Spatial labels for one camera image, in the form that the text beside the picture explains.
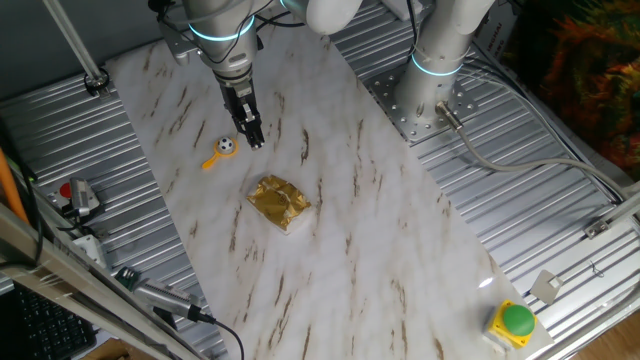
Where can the aluminium rail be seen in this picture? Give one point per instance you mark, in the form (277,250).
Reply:
(625,207)

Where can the yellow box green push button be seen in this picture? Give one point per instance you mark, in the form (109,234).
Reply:
(517,320)

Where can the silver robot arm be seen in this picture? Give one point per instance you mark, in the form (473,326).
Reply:
(440,50)

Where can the aluminium frame beam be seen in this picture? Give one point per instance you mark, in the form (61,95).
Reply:
(50,270)

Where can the silver finned device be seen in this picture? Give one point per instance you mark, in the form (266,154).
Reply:
(165,297)

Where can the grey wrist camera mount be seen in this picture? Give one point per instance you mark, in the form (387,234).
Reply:
(175,47)

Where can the small grey plate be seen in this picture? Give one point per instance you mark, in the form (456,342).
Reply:
(546,286)

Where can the white printed carton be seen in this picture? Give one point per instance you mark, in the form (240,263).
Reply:
(497,35)

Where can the orange pole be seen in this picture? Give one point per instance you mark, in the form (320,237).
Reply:
(10,190)

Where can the small metal corner bracket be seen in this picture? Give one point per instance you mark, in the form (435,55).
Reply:
(597,228)

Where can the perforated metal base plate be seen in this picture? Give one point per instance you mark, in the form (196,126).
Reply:
(415,127)

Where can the grey box red stop button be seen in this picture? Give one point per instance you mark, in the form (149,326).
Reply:
(65,190)

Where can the black keyboard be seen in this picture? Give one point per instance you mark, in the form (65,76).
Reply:
(50,330)

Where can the aluminium pole with foot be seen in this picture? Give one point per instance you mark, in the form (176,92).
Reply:
(75,45)

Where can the gold foil packet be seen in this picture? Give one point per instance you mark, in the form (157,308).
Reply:
(277,202)

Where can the small soccer ball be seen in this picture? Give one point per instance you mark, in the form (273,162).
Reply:
(226,145)

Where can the green circuit board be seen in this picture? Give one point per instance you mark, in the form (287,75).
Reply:
(126,277)

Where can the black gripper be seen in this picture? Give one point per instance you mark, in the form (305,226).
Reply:
(237,102)

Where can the orange green patterned cloth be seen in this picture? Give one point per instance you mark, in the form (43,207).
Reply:
(590,75)

